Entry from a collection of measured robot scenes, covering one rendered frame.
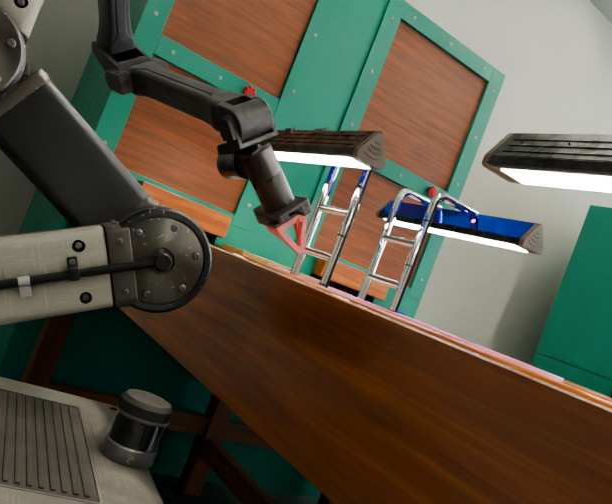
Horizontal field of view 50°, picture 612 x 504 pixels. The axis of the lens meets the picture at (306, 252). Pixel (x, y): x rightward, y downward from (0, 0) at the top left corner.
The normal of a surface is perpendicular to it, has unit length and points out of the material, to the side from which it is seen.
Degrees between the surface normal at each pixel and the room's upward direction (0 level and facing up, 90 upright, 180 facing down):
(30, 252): 90
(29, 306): 89
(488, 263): 90
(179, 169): 90
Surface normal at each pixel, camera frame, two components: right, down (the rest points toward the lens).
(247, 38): 0.50, 0.17
